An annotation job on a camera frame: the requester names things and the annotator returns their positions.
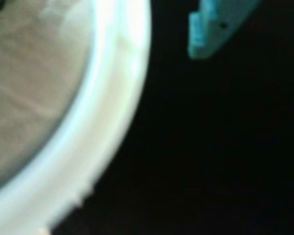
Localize brown cardboard insert with cutouts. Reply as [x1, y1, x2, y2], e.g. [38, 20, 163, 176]
[0, 0, 94, 194]

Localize white round sorter ring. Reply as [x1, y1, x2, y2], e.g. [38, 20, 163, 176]
[0, 0, 152, 235]

